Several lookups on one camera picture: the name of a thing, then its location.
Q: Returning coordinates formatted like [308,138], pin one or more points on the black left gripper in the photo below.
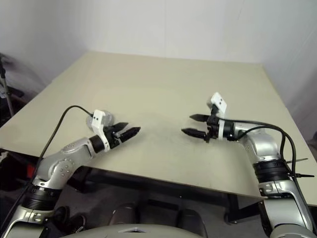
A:
[114,137]

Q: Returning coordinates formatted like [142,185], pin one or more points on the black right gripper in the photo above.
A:
[213,126]

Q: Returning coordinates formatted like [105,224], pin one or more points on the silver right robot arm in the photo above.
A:
[265,146]

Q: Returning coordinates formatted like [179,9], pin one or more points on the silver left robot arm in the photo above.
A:
[71,151]

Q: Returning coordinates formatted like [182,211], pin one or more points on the dark brown rounded shape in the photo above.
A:
[123,214]

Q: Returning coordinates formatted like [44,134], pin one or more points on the black shoe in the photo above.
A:
[62,214]
[78,221]

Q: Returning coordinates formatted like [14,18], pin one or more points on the red box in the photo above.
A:
[30,171]

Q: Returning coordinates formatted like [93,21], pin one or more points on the grey robot torso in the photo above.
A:
[161,231]

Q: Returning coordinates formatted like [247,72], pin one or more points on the black zip tie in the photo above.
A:
[301,160]
[305,176]

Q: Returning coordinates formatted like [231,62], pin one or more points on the metal tripod stand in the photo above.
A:
[8,99]

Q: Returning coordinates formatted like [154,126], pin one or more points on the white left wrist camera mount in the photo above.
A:
[97,119]

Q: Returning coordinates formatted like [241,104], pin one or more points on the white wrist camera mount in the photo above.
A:
[219,100]
[97,119]

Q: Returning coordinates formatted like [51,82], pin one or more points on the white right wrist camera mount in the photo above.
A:
[219,100]

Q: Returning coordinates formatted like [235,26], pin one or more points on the black table frame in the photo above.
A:
[234,205]

